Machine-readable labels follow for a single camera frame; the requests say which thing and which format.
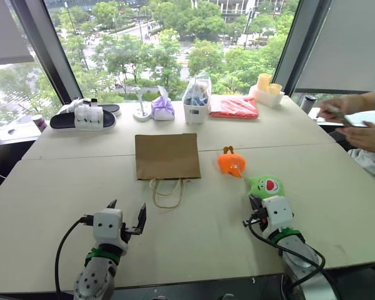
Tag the tall yellow plastic cup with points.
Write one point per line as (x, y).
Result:
(264, 82)

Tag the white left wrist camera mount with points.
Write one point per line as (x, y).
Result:
(107, 223)

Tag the white basket with plastic bag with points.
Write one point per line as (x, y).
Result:
(195, 106)

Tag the dark window frame post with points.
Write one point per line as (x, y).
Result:
(297, 40)
(47, 47)

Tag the orange plush toy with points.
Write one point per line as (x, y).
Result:
(231, 162)

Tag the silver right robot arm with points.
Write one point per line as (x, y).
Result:
(303, 259)

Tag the white stand with round base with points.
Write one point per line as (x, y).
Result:
(141, 112)

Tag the grey pen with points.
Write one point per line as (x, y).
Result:
(339, 114)

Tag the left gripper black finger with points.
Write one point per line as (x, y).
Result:
(142, 218)
(112, 205)

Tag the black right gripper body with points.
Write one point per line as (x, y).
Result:
(262, 217)

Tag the brown paper bag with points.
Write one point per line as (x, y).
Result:
(167, 156)

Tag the person's right hand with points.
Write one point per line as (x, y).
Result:
(347, 103)

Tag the black and white slipper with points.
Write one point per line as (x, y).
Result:
(81, 120)
(111, 107)

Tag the grey cylindrical bottle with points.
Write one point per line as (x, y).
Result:
(309, 104)

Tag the person's left hand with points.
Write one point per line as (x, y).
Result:
(365, 137)

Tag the white cup with pink label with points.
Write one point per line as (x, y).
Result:
(40, 123)

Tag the purple tied bag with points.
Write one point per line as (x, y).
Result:
(162, 107)

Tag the red plastic packet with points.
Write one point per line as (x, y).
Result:
(234, 107)

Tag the short yellow plastic cup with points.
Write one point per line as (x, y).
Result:
(274, 89)

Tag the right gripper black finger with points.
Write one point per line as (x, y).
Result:
(254, 203)

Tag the white rectangular tray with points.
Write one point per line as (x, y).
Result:
(265, 97)

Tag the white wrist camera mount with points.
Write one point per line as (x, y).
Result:
(107, 223)
(278, 212)

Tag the green plush toy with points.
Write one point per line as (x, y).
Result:
(267, 186)

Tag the grey roller blind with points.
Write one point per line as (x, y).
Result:
(6, 31)
(343, 43)

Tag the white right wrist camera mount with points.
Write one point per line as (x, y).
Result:
(278, 212)

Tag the person's grey clothing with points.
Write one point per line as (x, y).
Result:
(372, 165)

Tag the white paper notebook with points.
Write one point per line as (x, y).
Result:
(367, 117)

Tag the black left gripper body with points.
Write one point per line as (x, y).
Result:
(132, 231)

